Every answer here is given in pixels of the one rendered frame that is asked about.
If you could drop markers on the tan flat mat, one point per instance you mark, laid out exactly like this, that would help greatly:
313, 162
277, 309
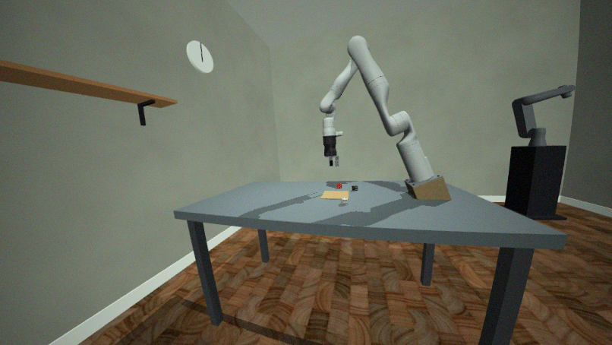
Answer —
335, 195

